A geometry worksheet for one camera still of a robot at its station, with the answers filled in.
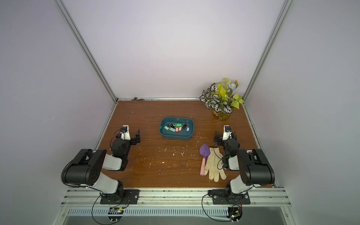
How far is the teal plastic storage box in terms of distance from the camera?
97 cm

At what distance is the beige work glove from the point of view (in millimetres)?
807

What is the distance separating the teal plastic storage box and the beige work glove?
187 millimetres
